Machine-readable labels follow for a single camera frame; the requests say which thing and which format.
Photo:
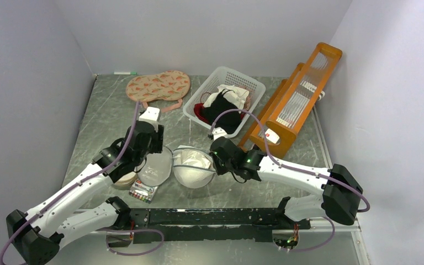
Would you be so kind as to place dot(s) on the white plastic laundry basket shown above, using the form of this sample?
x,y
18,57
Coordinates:
x,y
228,76

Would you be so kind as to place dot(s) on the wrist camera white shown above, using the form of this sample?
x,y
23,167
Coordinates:
x,y
152,116
217,133

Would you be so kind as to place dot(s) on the white garment in basket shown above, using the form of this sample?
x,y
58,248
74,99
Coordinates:
x,y
238,96

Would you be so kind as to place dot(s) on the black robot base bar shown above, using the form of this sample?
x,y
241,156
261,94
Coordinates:
x,y
256,224

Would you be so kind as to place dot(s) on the red garment in basket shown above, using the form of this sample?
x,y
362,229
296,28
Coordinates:
x,y
198,108

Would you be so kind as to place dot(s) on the white green marker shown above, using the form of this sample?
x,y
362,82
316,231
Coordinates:
x,y
124,73

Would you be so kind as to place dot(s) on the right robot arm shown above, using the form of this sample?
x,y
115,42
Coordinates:
x,y
332,192

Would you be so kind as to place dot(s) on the white bra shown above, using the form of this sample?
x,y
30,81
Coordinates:
x,y
192,168

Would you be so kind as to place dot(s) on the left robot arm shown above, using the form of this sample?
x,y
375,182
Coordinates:
x,y
40,232

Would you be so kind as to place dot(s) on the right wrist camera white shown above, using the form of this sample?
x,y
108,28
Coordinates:
x,y
217,133

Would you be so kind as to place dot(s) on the colour marker pen pack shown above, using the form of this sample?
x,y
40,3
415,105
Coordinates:
x,y
142,192

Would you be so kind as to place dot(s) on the orange wooden rack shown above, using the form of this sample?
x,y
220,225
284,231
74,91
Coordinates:
x,y
291,103

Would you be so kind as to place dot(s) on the beige round pad stack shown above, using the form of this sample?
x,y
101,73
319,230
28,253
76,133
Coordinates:
x,y
126,181

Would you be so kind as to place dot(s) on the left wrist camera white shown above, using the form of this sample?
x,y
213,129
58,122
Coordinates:
x,y
152,116

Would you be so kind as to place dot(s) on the white mesh laundry bag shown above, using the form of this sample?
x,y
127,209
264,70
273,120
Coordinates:
x,y
159,167

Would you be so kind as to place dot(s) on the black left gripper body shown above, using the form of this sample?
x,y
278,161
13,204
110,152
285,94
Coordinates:
x,y
155,144

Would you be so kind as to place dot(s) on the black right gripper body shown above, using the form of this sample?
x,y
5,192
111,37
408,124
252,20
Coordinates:
x,y
220,167

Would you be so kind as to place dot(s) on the white box with red logo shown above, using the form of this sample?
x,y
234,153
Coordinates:
x,y
272,136

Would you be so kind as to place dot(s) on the tulip patterned pink pad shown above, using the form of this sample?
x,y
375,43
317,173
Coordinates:
x,y
171,86

